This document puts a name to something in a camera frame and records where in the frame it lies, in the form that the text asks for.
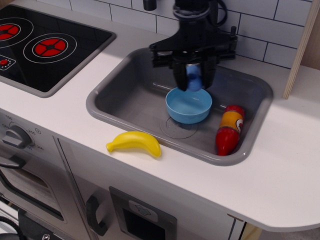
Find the grey oven door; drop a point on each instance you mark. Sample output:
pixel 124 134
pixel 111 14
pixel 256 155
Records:
pixel 32 184

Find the blue handled toy spoon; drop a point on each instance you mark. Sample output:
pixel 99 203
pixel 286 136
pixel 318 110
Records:
pixel 194 80

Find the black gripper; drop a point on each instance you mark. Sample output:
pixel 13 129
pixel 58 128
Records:
pixel 195 42

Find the light wooden side post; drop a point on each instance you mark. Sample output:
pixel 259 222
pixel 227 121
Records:
pixel 307 30

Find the yellow toy banana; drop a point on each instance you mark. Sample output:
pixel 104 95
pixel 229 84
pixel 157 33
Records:
pixel 137 140

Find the black base plate with screw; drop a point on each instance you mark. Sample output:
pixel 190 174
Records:
pixel 33 230

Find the grey plastic sink basin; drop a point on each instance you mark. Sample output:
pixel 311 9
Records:
pixel 133 98

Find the grey dispenser panel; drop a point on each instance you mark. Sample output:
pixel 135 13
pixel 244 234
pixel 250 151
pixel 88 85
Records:
pixel 140 220

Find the light blue plastic bowl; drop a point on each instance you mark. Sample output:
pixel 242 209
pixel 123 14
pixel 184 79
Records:
pixel 188 107

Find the dark grey cabinet handle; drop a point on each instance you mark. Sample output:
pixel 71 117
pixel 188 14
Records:
pixel 91 207

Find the red toy ketchup bottle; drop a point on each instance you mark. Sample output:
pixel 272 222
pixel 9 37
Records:
pixel 229 130

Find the dark grey toy faucet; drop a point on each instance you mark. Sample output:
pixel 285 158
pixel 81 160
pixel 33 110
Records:
pixel 229 35

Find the black toy stovetop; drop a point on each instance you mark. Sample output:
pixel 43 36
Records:
pixel 39 53

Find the grey oven knob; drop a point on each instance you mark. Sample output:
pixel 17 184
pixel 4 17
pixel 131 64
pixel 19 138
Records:
pixel 16 137

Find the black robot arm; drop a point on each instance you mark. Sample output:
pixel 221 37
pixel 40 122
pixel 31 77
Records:
pixel 194 10

